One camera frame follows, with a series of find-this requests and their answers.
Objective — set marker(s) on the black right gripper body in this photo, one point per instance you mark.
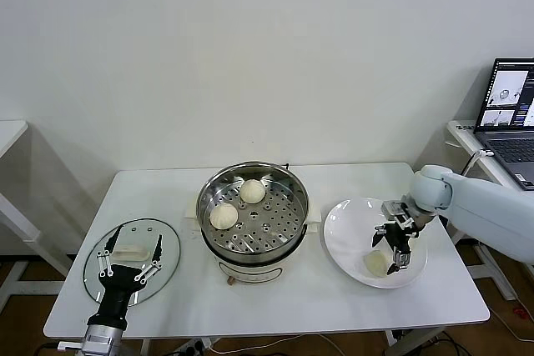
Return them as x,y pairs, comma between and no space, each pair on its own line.
398,237

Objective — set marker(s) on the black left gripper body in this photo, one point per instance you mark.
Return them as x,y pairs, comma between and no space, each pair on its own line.
121,285

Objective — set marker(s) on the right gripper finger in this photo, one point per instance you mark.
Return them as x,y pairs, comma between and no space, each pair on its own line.
377,238
402,259

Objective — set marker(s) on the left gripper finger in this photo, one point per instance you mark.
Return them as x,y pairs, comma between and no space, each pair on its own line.
113,241
158,249

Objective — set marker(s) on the white steamed baozi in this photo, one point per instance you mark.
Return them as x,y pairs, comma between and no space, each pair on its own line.
252,191
375,265
224,216

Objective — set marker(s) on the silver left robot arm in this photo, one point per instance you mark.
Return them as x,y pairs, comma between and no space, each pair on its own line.
102,339

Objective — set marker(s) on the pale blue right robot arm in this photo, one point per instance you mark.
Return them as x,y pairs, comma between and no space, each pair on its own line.
480,206

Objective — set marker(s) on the perforated stainless steamer basket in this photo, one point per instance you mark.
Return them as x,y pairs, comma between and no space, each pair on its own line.
275,214

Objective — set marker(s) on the white round plate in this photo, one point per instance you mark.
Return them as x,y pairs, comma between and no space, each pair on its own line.
342,222

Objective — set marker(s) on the straight white table leg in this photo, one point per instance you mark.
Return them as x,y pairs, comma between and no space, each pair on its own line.
145,347

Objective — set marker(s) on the angled white table leg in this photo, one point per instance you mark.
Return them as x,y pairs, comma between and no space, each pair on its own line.
394,337

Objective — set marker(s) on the white power strip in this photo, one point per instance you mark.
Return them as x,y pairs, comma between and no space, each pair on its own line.
194,345

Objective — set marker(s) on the white laptop side table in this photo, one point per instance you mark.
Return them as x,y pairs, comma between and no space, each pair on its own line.
463,135

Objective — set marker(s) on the grey open laptop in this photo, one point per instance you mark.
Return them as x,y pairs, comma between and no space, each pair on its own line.
509,151

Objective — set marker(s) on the white empty side table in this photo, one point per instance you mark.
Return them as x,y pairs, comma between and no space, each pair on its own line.
12,133

